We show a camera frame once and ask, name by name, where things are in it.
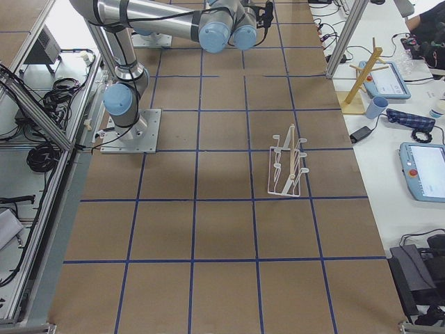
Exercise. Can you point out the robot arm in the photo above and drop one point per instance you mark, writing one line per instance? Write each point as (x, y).
(213, 27)

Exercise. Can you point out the blue cup on desk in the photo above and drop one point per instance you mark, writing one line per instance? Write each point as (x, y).
(376, 106)

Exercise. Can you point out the black power adapter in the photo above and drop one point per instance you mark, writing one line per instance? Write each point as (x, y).
(360, 134)

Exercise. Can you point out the wooden mug tree stand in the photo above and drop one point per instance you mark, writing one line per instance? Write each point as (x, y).
(349, 103)

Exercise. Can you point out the blue teach pendant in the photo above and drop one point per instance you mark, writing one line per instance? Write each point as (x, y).
(386, 81)
(423, 168)

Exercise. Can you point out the blue plaid cloth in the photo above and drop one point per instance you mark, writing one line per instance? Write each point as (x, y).
(412, 121)

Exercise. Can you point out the white wire cup rack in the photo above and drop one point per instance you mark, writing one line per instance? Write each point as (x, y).
(285, 169)

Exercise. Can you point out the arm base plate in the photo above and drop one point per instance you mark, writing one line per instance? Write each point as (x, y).
(141, 138)

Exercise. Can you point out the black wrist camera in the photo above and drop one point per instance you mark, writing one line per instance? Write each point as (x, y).
(264, 15)

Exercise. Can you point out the aluminium frame post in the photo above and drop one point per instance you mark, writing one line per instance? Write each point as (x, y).
(352, 21)

